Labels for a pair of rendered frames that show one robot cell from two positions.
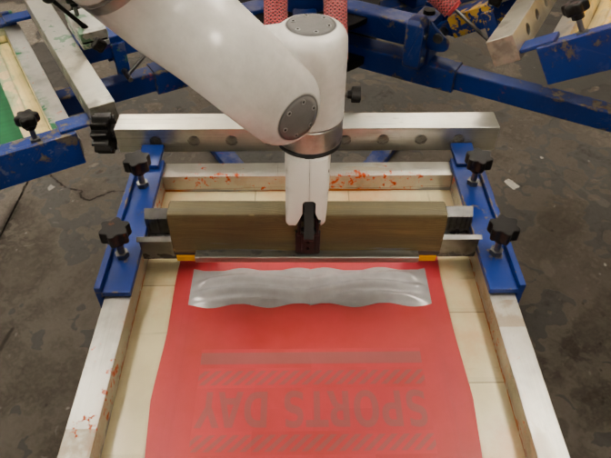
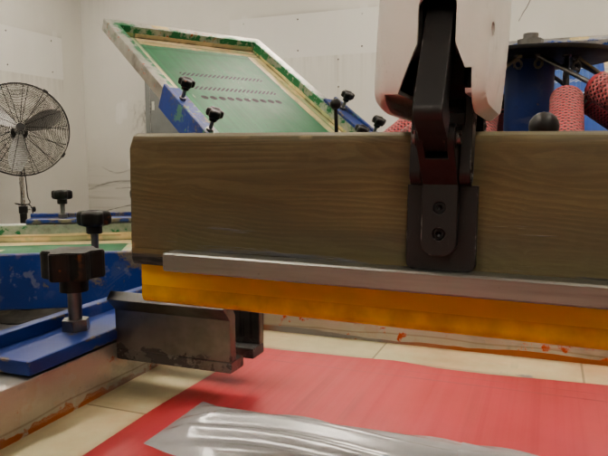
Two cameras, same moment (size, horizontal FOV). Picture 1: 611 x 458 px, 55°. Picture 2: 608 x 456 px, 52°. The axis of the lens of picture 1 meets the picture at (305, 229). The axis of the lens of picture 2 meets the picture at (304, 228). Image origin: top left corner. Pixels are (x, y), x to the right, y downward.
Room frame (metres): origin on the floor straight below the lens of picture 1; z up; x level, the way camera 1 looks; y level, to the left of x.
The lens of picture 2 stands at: (0.23, -0.05, 1.13)
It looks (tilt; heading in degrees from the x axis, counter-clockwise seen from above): 6 degrees down; 22
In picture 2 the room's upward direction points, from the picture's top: straight up
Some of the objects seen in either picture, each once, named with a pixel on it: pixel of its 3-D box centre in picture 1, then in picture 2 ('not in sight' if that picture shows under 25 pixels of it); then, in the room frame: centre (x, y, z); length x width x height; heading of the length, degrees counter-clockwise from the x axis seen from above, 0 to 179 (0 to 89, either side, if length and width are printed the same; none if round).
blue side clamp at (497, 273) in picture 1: (479, 227); not in sight; (0.67, -0.28, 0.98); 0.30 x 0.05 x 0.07; 1
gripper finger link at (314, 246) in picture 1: (307, 241); (438, 200); (0.51, 0.00, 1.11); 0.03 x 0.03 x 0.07; 1
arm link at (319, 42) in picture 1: (275, 76); not in sight; (0.53, 0.03, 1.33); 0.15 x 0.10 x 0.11; 126
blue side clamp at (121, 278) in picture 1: (136, 230); (142, 335); (0.67, 0.27, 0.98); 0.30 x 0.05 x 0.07; 1
